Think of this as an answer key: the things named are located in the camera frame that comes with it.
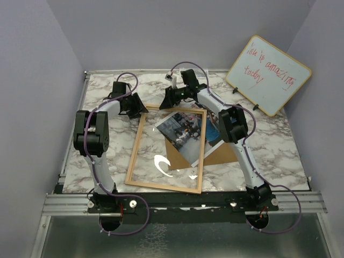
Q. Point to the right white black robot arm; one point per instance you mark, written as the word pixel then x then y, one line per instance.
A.
pixel 232 127

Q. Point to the black mounting bar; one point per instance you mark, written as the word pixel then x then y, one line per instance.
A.
pixel 133 209

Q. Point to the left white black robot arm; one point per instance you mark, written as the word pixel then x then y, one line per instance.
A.
pixel 91 135

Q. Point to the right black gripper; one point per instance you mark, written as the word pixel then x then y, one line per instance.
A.
pixel 169 100

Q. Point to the colour photo print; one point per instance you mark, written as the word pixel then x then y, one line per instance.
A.
pixel 183 132

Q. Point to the brown frame backing board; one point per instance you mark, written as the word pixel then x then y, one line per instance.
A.
pixel 215 158

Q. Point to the clear frame glass pane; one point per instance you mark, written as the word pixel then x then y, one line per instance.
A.
pixel 166 150

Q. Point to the whiteboard with red writing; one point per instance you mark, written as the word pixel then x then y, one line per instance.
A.
pixel 267 76

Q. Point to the aluminium front rail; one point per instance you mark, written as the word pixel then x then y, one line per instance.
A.
pixel 284 202

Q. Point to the white label strip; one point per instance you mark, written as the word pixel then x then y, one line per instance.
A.
pixel 198 72

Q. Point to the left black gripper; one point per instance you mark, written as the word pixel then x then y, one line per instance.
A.
pixel 138 107

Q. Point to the left aluminium side rail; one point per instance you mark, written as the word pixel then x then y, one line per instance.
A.
pixel 62 175

